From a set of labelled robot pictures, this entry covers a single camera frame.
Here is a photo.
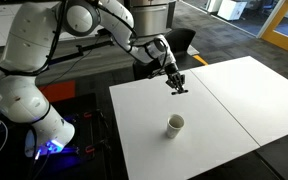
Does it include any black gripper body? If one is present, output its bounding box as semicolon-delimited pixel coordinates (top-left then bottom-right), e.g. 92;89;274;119
165;67;187;89

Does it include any black marker pen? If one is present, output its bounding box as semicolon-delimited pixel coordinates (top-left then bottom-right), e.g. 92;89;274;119
170;88;189;96

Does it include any white paper cup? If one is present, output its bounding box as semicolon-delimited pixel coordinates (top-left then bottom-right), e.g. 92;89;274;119
165;113;186;140

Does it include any black chair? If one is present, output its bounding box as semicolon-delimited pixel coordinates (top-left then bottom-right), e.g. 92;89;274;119
131;27;197;81

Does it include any stainless steel appliance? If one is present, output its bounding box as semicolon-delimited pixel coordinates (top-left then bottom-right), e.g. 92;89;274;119
123;0;178;38

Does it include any white cabinet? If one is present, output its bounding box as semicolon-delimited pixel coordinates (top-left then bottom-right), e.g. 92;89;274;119
216;0;249;22

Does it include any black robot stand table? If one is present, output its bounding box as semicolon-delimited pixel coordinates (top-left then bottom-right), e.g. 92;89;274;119
0;92;113;180

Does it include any orange door frame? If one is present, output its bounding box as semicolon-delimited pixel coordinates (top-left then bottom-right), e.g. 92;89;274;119
256;0;288;57

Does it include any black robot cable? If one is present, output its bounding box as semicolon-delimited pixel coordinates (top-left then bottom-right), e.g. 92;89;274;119
47;0;169;80

